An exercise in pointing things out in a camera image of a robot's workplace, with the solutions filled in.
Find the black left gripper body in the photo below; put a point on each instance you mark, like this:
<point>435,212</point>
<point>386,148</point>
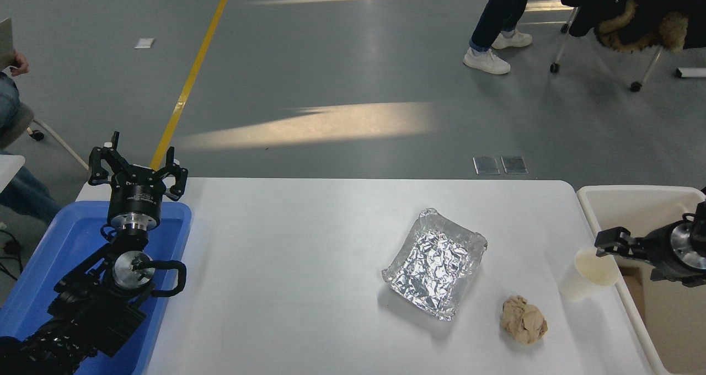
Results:
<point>136,193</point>

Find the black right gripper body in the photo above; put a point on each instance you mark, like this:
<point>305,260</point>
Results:
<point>659,248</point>

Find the white paper cup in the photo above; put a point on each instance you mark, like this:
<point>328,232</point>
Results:
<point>584,278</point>

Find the person's hand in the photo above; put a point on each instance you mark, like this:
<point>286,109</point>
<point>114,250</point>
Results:
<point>20,64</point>

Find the large pale bin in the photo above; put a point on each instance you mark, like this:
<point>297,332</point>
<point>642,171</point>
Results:
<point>634,209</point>

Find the blue plastic tray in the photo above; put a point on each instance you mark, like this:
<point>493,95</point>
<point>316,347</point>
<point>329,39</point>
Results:
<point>66,242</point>

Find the person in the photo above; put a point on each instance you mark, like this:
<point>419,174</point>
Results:
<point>22,193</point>
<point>502,11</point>

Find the grey office chair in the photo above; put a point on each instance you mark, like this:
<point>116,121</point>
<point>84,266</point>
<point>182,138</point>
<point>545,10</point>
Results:
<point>16,124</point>

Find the small white side table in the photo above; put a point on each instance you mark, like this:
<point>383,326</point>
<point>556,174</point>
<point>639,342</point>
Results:
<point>8,171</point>

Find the white paper scrap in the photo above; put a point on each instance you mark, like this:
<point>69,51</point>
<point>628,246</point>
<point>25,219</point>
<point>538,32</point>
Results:
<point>145,43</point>

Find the crumpled tan paper ball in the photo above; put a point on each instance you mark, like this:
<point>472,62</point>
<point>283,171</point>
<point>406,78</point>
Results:
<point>523,321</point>

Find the metal floor plate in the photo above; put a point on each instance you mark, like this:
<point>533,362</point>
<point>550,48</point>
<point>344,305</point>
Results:
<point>486,165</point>
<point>514,164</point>

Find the grey tablet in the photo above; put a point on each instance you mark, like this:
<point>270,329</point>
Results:
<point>5,44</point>

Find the white bar on floor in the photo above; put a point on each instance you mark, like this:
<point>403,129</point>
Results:
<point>692,73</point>

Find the crumpled foil tray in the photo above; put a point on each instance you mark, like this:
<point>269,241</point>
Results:
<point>436,264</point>

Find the metal wheeled chair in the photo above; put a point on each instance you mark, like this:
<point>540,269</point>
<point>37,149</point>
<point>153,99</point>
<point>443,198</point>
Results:
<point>562,44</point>

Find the black fur-trimmed coat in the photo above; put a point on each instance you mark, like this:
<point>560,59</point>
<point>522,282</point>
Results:
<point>634,0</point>

